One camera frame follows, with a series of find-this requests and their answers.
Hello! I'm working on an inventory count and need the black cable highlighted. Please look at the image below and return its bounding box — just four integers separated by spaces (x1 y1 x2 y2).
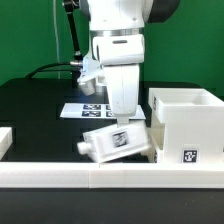
25 61 84 79

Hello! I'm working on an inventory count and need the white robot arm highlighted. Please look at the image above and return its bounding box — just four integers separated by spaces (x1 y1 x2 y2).
78 0 180 125

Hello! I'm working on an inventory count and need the white drawer box with knob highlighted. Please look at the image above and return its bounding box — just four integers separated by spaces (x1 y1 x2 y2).
141 147 163 163

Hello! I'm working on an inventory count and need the white left fence piece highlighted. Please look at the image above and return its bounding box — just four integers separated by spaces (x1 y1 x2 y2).
0 127 13 160

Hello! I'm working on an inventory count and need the white drawer cabinet frame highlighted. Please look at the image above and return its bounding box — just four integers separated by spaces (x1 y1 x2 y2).
148 88 224 164

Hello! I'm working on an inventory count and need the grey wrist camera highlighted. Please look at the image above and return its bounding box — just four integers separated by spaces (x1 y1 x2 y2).
77 71 105 96

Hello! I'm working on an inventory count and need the white front fence rail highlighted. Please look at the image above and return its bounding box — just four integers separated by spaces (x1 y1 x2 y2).
0 162 224 189

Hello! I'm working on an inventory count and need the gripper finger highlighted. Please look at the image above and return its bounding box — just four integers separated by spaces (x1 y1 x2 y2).
117 117 129 127

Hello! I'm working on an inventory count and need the white marker sheet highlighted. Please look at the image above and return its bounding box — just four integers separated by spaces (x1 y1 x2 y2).
59 102 146 120

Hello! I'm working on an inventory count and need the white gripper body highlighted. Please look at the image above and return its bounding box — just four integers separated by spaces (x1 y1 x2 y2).
103 64 140 122

